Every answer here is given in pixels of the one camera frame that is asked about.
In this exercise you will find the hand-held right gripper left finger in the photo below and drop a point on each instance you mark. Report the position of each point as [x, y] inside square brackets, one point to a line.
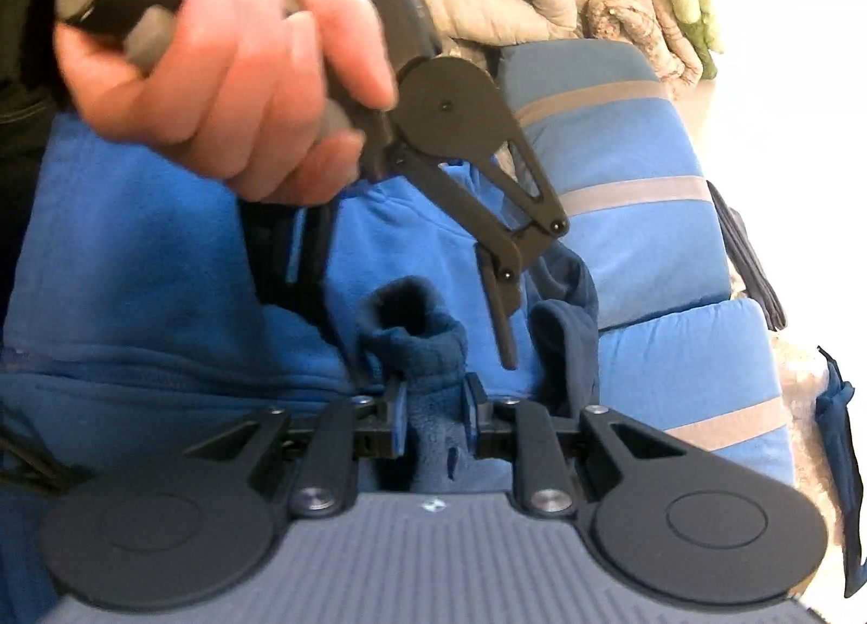
[398, 424]

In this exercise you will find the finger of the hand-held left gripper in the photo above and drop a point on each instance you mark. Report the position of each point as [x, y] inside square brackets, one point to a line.
[305, 271]
[501, 319]

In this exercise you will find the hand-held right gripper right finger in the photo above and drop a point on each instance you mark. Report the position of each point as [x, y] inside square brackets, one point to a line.
[469, 417]

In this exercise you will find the blue fleece jacket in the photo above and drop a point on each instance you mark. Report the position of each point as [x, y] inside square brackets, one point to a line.
[135, 299]

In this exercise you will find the person's left hand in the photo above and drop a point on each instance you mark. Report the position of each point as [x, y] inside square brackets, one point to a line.
[237, 75]

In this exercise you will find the grey folded cloth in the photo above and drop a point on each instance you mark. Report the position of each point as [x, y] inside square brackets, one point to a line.
[745, 258]

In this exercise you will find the person's dark clothing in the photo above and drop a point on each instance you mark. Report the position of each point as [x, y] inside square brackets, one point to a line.
[20, 88]

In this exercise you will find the navy folded garment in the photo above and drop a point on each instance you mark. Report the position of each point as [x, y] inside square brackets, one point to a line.
[840, 448]

